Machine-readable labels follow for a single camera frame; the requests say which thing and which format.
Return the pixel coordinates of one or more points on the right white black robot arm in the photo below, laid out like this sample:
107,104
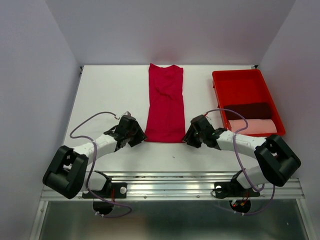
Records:
276,160

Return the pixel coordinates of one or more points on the dark maroon rolled t-shirt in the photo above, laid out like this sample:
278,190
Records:
258,110

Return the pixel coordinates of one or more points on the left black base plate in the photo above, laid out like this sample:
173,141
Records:
115,190

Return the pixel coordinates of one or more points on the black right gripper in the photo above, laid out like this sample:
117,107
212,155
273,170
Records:
188,136

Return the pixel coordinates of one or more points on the red plastic bin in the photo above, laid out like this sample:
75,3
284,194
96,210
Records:
234,87

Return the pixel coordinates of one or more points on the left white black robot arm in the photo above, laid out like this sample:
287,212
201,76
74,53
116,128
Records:
71,168

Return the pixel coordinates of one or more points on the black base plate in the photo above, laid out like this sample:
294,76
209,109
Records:
115,190
228,189

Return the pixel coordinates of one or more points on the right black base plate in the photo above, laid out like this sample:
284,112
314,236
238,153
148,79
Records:
228,189

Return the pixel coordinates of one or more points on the pink rolled t-shirt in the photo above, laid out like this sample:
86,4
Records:
255,126

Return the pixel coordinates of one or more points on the red t-shirt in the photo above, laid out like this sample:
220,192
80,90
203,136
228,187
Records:
166,114

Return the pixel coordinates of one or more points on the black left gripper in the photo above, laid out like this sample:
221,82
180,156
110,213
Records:
140,135

